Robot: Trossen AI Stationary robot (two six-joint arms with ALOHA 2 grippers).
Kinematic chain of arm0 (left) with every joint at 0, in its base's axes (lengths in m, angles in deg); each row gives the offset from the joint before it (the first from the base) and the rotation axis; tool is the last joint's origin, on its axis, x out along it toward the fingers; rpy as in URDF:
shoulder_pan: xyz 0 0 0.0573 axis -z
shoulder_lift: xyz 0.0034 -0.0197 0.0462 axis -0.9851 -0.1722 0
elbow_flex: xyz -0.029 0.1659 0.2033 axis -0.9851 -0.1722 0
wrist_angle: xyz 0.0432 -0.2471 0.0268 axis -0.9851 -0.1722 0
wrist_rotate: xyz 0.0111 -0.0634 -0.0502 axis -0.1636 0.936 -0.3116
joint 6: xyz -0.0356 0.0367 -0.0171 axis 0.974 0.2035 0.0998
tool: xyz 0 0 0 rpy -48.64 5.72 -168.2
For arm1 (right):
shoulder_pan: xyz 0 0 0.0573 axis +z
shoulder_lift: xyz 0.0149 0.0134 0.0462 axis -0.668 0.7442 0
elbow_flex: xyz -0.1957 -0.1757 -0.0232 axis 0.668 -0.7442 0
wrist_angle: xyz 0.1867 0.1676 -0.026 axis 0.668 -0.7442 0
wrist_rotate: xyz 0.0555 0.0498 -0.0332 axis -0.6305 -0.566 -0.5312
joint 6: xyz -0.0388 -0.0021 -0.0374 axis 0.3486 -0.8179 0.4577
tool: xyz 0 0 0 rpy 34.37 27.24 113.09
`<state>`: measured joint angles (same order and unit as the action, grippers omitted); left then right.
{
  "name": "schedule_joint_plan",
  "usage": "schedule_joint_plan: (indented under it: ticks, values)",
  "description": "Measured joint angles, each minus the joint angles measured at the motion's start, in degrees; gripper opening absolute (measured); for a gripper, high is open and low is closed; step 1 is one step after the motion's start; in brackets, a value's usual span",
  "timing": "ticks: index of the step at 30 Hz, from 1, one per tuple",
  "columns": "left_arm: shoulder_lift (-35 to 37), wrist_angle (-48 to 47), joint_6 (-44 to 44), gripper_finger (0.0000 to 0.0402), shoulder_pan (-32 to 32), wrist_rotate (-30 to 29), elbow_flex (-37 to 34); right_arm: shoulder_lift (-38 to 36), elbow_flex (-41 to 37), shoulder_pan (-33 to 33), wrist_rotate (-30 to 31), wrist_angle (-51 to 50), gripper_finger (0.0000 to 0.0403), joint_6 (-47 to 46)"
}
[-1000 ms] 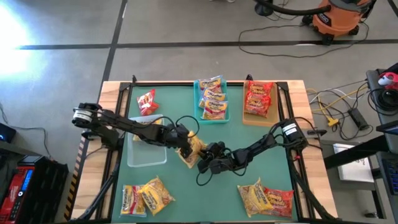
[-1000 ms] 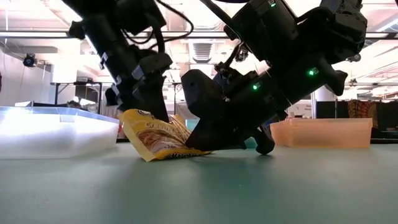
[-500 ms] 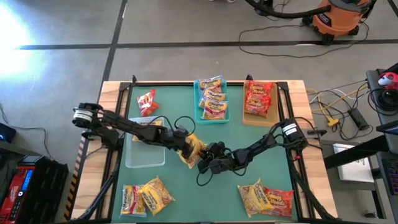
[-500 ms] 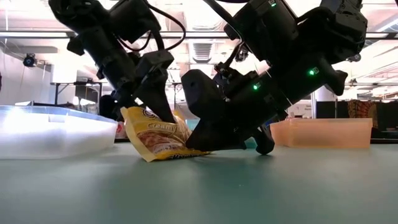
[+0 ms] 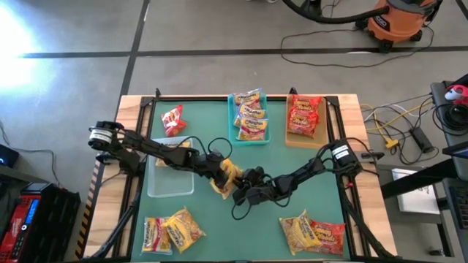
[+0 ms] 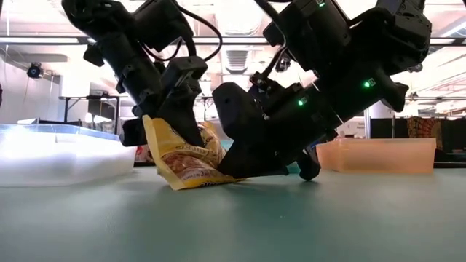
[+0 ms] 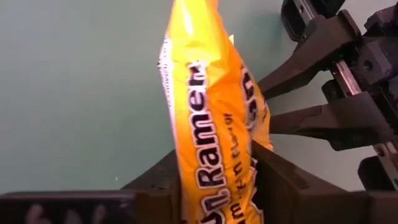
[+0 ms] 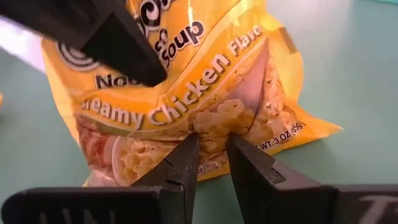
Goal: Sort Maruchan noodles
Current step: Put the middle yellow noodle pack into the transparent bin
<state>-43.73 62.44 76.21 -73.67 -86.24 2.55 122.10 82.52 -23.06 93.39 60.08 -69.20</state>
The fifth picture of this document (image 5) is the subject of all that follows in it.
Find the teal plastic bin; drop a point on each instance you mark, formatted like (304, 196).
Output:
(230, 131)

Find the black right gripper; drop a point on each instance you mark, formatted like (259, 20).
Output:
(265, 194)

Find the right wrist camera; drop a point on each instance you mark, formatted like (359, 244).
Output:
(252, 174)

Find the red and white object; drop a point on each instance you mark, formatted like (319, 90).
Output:
(459, 95)

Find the black keyboard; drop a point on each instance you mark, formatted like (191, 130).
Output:
(461, 204)

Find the black power strip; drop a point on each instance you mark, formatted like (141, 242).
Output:
(422, 140)

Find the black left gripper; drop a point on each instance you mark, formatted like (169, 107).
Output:
(218, 168)

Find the white paper box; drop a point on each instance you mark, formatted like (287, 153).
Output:
(417, 201)

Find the orange plastic bin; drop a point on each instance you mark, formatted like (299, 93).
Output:
(307, 143)

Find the green table mat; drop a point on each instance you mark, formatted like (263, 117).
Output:
(219, 237)

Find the red tool case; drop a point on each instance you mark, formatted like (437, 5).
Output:
(14, 226)

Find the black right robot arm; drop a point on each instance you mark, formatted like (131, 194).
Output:
(311, 170)

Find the clear plastic bin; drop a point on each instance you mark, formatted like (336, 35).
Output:
(170, 184)

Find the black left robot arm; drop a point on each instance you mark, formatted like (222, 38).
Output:
(161, 150)

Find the black aluminium table frame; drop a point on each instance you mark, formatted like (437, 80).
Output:
(194, 98)

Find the dark grey desk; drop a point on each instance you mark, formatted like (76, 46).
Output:
(438, 95)

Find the blue tablet screen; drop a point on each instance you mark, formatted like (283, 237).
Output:
(457, 151)

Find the yellow black hazard tape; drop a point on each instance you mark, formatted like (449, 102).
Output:
(85, 223)

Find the black storage crate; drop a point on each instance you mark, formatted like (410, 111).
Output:
(55, 226)

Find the orange shop vacuum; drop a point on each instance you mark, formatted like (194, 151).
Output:
(398, 25)

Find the black box blue light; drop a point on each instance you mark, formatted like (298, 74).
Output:
(9, 155)

